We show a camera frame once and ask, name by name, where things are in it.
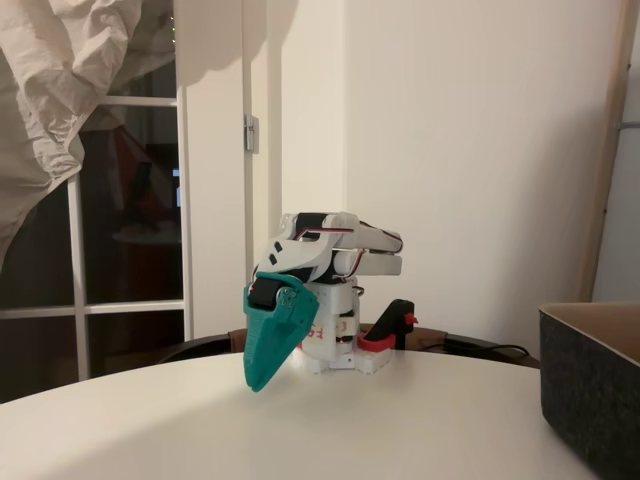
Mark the grey shelf back panel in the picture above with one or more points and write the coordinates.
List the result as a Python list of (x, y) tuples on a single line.
[(622, 225)]

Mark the dark wooden chair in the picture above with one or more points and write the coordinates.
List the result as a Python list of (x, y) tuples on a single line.
[(236, 342)]

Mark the yellow F5 sticker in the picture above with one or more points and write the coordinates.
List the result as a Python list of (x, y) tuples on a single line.
[(317, 331)]

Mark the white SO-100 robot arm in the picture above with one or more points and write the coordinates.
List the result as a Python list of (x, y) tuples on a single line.
[(295, 255)]

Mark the black red table clamp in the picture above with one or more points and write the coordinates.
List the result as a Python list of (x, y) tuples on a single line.
[(390, 325)]

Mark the yellow F3 sticker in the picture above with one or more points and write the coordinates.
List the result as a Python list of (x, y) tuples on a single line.
[(345, 327)]

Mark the dark grey felt bin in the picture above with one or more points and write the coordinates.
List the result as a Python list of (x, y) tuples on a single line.
[(590, 390)]

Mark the white glazed door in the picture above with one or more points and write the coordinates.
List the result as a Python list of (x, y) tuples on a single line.
[(130, 307)]

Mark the light wooden shelf post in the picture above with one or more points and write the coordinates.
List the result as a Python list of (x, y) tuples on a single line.
[(600, 200)]

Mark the teal gripper black servo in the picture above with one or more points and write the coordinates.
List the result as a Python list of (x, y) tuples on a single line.
[(270, 334)]

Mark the metal shelf bracket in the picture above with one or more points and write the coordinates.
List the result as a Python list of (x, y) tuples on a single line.
[(627, 124)]

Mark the metal door hinge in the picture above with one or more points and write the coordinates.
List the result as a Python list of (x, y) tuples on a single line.
[(251, 132)]

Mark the beige crumpled curtain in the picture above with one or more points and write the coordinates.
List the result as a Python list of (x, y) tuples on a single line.
[(50, 75)]

